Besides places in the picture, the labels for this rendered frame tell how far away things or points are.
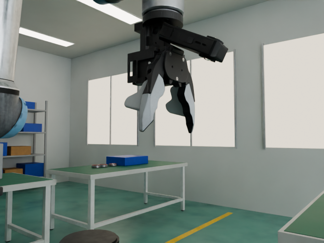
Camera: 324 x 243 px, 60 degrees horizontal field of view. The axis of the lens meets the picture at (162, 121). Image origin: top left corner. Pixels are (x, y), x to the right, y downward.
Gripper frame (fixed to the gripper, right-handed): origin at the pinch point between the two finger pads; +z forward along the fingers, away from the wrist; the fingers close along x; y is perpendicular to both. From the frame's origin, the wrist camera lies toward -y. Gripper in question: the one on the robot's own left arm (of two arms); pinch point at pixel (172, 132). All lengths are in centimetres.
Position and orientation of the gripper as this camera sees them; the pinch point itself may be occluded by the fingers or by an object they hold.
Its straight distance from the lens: 47.0
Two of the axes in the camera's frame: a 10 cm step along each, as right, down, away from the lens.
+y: -8.1, 0.3, 5.8
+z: 0.0, 10.0, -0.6
